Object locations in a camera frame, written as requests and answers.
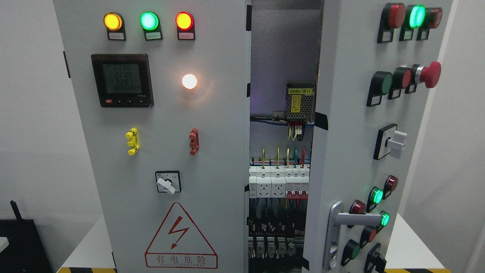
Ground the white glowing indicator light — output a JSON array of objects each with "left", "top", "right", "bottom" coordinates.
[{"left": 181, "top": 73, "right": 198, "bottom": 90}]

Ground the white rotary switch right door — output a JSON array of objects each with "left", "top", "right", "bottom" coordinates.
[{"left": 374, "top": 123, "right": 407, "bottom": 160}]

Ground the red emergency stop button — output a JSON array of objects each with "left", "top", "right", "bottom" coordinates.
[{"left": 411, "top": 61, "right": 441, "bottom": 88}]

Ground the lower relay terminal row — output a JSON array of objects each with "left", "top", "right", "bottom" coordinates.
[{"left": 247, "top": 215, "right": 305, "bottom": 259}]

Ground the white rotary selector switch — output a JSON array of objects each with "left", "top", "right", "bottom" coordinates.
[{"left": 155, "top": 171, "right": 181, "bottom": 195}]

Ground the black box with antenna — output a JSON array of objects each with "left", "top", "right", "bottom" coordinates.
[{"left": 0, "top": 200, "right": 53, "bottom": 273}]

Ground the green indicator light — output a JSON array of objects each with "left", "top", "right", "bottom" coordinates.
[{"left": 140, "top": 11, "right": 159, "bottom": 31}]

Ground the red terminal post block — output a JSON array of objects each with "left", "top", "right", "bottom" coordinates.
[{"left": 189, "top": 128, "right": 200, "bottom": 155}]

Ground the white socket and breaker row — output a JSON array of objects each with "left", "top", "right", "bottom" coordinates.
[{"left": 249, "top": 164, "right": 310, "bottom": 200}]

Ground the black digital power meter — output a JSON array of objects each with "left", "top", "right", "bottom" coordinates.
[{"left": 91, "top": 53, "right": 154, "bottom": 108}]

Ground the yellow terminal post block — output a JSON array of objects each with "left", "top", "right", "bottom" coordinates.
[{"left": 125, "top": 127, "right": 140, "bottom": 156}]

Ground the metal mesh power supply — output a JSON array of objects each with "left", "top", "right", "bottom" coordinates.
[{"left": 285, "top": 83, "right": 316, "bottom": 122}]

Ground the red electric hazard sticker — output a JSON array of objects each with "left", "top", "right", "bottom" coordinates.
[{"left": 144, "top": 202, "right": 218, "bottom": 269}]

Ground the silver door lever handle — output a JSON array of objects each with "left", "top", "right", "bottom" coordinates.
[{"left": 323, "top": 201, "right": 382, "bottom": 271}]

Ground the red indicator light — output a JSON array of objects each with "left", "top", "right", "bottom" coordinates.
[{"left": 175, "top": 11, "right": 194, "bottom": 31}]

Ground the yellow indicator light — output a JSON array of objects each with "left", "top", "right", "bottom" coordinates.
[{"left": 103, "top": 12, "right": 123, "bottom": 31}]

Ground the grey cabinet door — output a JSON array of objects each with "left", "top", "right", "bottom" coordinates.
[
  {"left": 53, "top": 0, "right": 250, "bottom": 273},
  {"left": 302, "top": 0, "right": 453, "bottom": 273}
]

